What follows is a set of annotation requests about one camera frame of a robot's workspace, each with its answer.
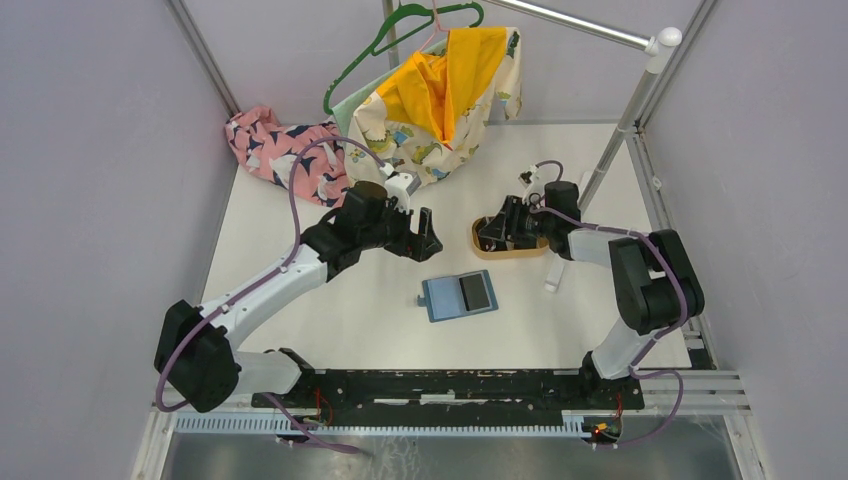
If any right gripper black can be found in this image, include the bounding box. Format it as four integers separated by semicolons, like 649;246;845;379
478;195;555;245

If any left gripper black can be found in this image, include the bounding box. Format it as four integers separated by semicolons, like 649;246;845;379
359;196;442;262

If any black credit card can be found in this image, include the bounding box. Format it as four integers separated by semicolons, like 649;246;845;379
459;272;492;312

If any teal card holder wallet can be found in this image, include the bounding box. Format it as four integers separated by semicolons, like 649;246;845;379
416;270;499;323

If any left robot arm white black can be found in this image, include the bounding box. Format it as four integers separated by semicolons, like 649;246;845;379
154;181;443;413

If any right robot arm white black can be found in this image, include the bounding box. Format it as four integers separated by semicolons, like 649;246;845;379
477;180;705;408

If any oval wooden tray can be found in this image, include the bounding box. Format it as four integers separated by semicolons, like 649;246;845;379
471;217;549;261

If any dinosaur print yellow jacket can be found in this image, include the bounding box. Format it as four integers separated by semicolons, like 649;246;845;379
345;26;523;186

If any mint green cloth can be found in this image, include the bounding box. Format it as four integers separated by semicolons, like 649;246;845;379
331;43;446;140

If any pink patterned cloth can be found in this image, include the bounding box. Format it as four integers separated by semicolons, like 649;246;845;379
224;106;349;208

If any green clothes hanger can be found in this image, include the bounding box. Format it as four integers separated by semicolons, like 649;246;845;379
322;1;485;114

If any silver clothes rack pole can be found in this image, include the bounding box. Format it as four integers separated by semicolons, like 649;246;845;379
493;0;683;210

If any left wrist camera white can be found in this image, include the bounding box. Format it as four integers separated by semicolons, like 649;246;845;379
380;165;421;205

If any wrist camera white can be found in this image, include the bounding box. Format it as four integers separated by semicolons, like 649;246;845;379
518;166;544;205
380;165;421;205

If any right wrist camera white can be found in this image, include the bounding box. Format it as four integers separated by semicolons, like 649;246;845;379
518;166;544;205

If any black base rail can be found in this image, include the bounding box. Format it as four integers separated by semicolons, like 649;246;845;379
277;354;645;427

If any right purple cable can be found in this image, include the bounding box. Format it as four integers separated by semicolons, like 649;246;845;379
527;160;690;449

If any purple cable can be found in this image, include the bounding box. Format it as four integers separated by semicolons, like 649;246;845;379
527;160;690;449
154;136;392;458

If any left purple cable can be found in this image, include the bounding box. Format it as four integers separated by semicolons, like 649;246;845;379
154;136;392;458

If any white slotted cable duct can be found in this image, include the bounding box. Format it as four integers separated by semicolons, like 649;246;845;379
174;411;590;440

